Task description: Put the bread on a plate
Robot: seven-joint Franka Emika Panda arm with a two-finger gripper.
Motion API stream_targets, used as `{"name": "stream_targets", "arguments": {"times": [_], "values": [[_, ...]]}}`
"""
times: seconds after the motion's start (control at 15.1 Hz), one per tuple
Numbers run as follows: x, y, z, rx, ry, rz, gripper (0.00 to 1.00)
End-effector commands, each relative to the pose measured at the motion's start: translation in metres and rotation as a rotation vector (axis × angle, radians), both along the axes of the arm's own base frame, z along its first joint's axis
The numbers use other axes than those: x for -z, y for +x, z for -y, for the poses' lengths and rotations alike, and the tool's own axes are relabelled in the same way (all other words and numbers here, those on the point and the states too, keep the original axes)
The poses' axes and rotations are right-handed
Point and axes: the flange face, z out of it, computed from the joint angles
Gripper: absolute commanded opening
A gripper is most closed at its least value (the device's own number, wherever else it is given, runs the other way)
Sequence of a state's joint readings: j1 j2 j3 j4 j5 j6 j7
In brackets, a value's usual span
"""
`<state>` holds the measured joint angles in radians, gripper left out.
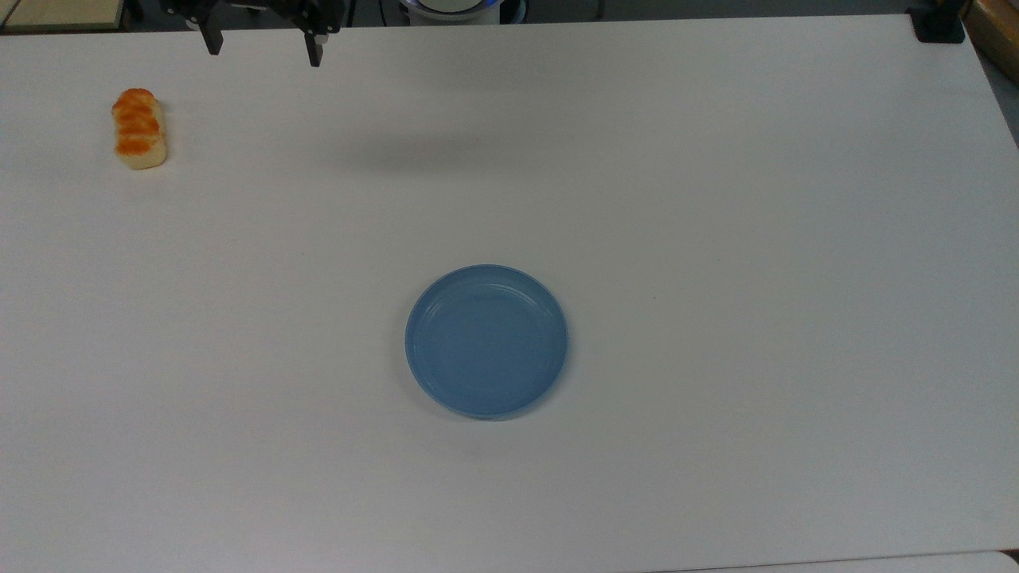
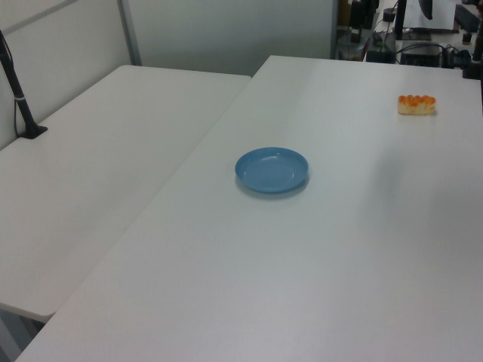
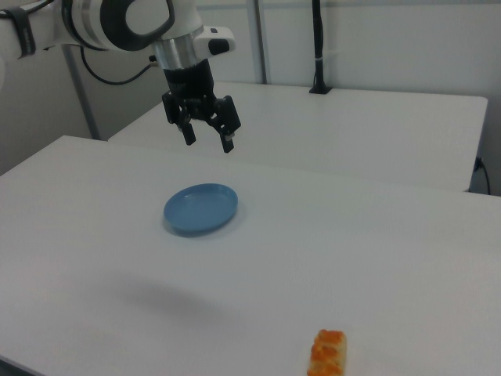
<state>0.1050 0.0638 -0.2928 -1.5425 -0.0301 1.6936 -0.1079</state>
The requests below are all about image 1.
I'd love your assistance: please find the beige board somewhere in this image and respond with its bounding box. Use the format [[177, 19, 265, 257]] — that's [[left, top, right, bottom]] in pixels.
[[0, 0, 127, 33]]

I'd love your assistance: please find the brown wooden box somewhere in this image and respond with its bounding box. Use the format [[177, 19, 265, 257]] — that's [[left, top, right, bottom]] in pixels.
[[962, 0, 1019, 84]]

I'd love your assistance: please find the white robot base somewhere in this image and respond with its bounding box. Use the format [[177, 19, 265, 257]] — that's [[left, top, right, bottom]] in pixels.
[[398, 0, 528, 26]]

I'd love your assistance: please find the blue round plate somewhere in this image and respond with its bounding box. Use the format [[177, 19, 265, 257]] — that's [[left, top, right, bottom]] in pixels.
[[404, 264, 570, 422]]

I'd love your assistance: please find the orange glazed bread loaf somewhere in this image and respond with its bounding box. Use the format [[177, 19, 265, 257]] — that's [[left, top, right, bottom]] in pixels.
[[111, 88, 169, 171]]

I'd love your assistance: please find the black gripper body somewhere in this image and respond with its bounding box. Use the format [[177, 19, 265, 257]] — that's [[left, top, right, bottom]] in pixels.
[[159, 0, 352, 37]]

